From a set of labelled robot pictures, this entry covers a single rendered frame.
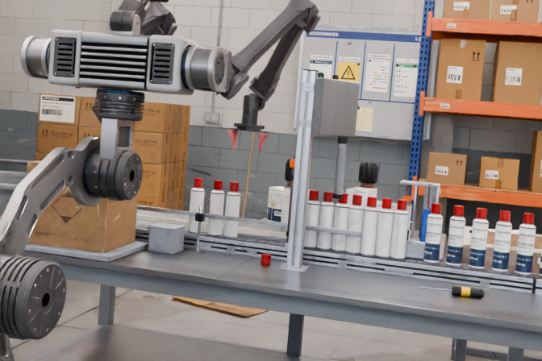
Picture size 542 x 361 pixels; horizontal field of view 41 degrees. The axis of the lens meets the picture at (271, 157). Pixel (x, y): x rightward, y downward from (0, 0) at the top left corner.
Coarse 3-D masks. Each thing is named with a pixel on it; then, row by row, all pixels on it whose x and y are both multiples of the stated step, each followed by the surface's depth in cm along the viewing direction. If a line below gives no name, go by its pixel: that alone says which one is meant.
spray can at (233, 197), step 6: (234, 186) 262; (228, 192) 264; (234, 192) 263; (228, 198) 262; (234, 198) 262; (228, 204) 262; (234, 204) 262; (228, 210) 262; (234, 210) 262; (234, 216) 262; (228, 222) 262; (234, 222) 262; (228, 228) 262; (234, 228) 263; (228, 234) 262; (234, 234) 263
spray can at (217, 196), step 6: (216, 180) 264; (222, 180) 265; (216, 186) 264; (222, 186) 265; (216, 192) 263; (222, 192) 264; (216, 198) 263; (222, 198) 264; (210, 204) 265; (216, 204) 263; (222, 204) 264; (210, 210) 265; (216, 210) 264; (222, 210) 265; (210, 222) 264; (216, 222) 264; (222, 222) 266; (210, 228) 264; (216, 228) 264; (210, 234) 264; (216, 234) 264
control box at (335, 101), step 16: (320, 80) 237; (336, 80) 240; (320, 96) 237; (336, 96) 240; (352, 96) 245; (320, 112) 237; (336, 112) 241; (352, 112) 246; (320, 128) 237; (336, 128) 242; (352, 128) 247
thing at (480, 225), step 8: (480, 208) 242; (480, 216) 241; (480, 224) 240; (488, 224) 241; (472, 232) 242; (480, 232) 240; (472, 240) 242; (480, 240) 240; (472, 248) 241; (480, 248) 240; (472, 256) 241; (480, 256) 240; (472, 264) 241; (480, 264) 240
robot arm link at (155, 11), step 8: (152, 8) 241; (160, 8) 241; (152, 16) 240; (160, 16) 240; (168, 16) 243; (144, 24) 238; (152, 24) 241; (160, 24) 244; (168, 24) 248; (144, 32) 242
